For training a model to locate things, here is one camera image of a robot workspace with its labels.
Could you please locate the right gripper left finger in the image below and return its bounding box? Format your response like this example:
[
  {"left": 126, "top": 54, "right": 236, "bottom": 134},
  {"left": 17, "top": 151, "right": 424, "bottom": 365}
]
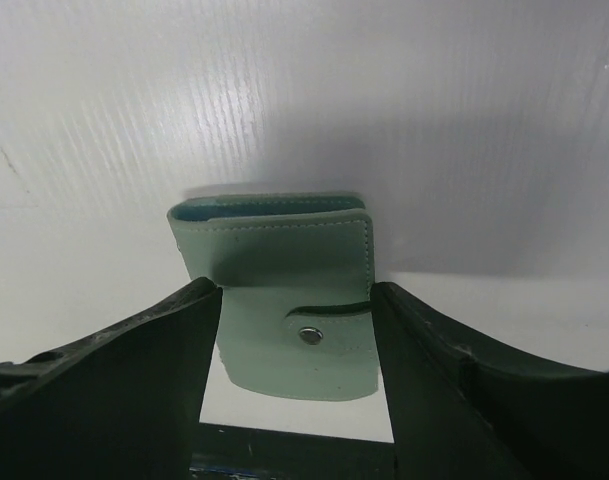
[{"left": 0, "top": 278, "right": 220, "bottom": 479}]

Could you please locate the green leather card holder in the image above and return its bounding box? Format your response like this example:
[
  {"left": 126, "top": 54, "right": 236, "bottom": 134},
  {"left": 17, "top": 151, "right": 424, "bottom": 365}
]
[{"left": 167, "top": 193, "right": 379, "bottom": 401}]

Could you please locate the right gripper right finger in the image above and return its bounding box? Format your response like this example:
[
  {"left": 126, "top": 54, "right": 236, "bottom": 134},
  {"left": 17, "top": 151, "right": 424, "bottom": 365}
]
[{"left": 371, "top": 282, "right": 609, "bottom": 479}]

